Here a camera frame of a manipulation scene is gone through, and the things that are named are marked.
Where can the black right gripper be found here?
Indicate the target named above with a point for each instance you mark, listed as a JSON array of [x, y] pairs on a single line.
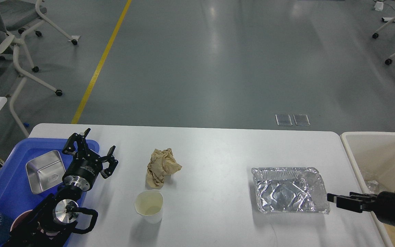
[[382, 204]]

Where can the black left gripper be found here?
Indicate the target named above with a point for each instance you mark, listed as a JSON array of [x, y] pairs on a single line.
[[84, 168]]

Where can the stainless steel rectangular tray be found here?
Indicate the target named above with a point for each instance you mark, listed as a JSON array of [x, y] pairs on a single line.
[[45, 171]]

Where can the aluminium foil container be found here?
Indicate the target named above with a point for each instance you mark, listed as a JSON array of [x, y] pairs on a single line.
[[289, 190]]

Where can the pink mug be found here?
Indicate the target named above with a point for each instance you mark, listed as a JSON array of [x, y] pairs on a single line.
[[19, 219]]

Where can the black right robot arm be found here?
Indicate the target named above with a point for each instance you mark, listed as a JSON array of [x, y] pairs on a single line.
[[382, 204]]

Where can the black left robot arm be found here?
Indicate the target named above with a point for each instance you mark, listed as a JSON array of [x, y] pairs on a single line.
[[58, 216]]

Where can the clear plastic bag in bin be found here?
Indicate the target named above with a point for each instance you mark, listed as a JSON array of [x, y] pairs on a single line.
[[373, 186]]

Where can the blue plastic tray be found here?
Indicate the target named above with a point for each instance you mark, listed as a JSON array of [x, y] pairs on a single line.
[[16, 196]]

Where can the white plastic bin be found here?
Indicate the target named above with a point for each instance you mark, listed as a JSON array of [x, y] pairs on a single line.
[[372, 156]]

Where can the white paper cup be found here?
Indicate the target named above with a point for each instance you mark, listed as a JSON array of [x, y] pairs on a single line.
[[149, 205]]

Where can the crumpled brown paper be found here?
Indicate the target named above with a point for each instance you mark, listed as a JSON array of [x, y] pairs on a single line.
[[161, 164]]

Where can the floor outlet cover right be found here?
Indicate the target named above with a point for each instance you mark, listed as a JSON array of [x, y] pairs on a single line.
[[301, 120]]

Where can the floor outlet cover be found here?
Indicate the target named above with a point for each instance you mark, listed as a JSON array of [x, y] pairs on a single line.
[[283, 120], [301, 120]]

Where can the floor outlet cover left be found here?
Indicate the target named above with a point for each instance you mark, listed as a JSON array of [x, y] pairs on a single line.
[[283, 120]]

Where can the grey office chair far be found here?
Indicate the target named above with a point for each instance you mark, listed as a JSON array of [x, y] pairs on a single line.
[[23, 16]]

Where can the white power adapter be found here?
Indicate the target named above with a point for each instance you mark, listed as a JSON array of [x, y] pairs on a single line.
[[378, 6]]

